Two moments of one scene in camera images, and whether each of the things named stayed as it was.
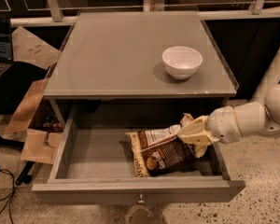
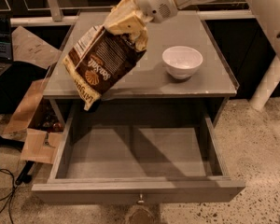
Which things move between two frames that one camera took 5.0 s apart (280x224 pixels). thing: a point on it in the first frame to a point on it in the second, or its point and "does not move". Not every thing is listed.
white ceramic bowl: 181,62 does not move
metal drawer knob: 141,201 does not move
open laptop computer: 1,43 does not move
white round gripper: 223,124 to 154,3
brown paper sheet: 28,48 does not move
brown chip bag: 160,152 to 100,59
